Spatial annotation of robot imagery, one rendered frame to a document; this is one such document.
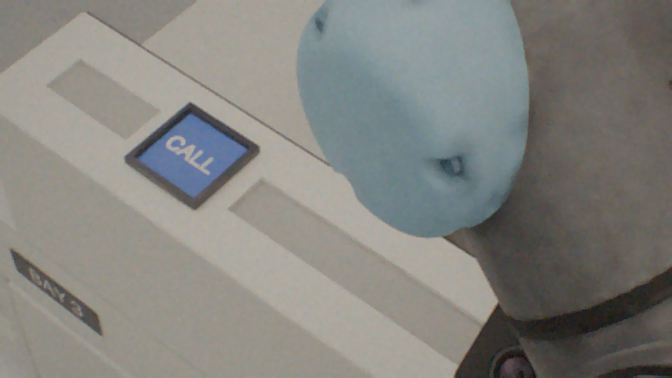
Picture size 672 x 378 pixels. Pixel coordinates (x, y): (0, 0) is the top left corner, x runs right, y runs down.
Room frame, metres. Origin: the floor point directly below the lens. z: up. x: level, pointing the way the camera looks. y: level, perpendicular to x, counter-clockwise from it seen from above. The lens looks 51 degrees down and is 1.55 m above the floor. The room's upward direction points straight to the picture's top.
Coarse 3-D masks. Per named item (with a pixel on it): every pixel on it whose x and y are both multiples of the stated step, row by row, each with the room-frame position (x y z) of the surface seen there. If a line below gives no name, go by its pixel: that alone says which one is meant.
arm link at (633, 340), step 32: (640, 288) 0.21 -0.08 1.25; (512, 320) 0.22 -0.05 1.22; (544, 320) 0.21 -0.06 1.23; (576, 320) 0.21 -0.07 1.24; (608, 320) 0.20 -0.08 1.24; (640, 320) 0.20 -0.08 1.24; (544, 352) 0.21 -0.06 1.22; (576, 352) 0.20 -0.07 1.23; (608, 352) 0.20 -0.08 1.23; (640, 352) 0.20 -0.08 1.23
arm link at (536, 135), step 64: (384, 0) 0.26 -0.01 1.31; (448, 0) 0.26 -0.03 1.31; (512, 0) 0.26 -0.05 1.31; (576, 0) 0.26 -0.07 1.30; (640, 0) 0.27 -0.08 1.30; (320, 64) 0.25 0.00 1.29; (384, 64) 0.24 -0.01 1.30; (448, 64) 0.24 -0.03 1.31; (512, 64) 0.24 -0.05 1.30; (576, 64) 0.25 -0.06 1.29; (640, 64) 0.26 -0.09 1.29; (320, 128) 0.26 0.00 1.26; (384, 128) 0.23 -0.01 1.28; (448, 128) 0.22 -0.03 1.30; (512, 128) 0.23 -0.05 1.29; (576, 128) 0.24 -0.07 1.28; (640, 128) 0.24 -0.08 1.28; (384, 192) 0.23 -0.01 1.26; (448, 192) 0.22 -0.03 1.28; (512, 192) 0.23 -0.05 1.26; (576, 192) 0.23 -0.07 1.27; (640, 192) 0.23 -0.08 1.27; (512, 256) 0.22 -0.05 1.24; (576, 256) 0.21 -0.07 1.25; (640, 256) 0.21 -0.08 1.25
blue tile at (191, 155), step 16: (176, 128) 0.52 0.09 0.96; (192, 128) 0.52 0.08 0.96; (208, 128) 0.52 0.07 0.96; (160, 144) 0.50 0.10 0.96; (176, 144) 0.50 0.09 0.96; (192, 144) 0.50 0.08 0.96; (208, 144) 0.50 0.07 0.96; (224, 144) 0.50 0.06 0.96; (144, 160) 0.49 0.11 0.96; (160, 160) 0.49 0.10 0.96; (176, 160) 0.49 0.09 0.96; (192, 160) 0.49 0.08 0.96; (208, 160) 0.49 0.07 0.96; (224, 160) 0.49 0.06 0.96; (176, 176) 0.48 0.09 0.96; (192, 176) 0.48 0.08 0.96; (208, 176) 0.48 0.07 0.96; (192, 192) 0.47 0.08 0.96
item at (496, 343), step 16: (496, 304) 0.29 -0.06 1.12; (496, 320) 0.28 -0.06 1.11; (480, 336) 0.28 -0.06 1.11; (496, 336) 0.28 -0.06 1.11; (512, 336) 0.28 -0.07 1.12; (480, 352) 0.27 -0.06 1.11; (496, 352) 0.27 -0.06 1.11; (512, 352) 0.27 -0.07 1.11; (464, 368) 0.27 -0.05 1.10; (480, 368) 0.27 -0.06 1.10; (496, 368) 0.27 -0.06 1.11; (512, 368) 0.26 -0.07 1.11; (528, 368) 0.26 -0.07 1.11
